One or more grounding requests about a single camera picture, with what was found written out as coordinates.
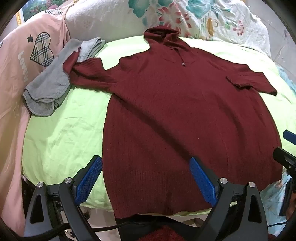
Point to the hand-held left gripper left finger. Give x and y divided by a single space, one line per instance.
90 178

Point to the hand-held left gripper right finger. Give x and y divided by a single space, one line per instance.
203 178

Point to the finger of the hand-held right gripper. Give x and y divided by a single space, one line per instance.
283 156
289 135

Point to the maroon hooded knit sweater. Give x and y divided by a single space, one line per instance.
173 104

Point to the light blue printed cloth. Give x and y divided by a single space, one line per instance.
270 208

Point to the light green bed sheet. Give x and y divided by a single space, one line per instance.
69 127

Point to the person's red knit clothing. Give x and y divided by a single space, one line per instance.
166 234

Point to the folded grey cloth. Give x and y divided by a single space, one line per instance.
46 85

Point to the pink blanket with heart print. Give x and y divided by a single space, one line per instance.
13 69

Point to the white floral quilt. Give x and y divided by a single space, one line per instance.
208 18

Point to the beige cushion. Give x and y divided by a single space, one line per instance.
104 23

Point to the gold framed painting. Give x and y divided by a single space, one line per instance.
34 7

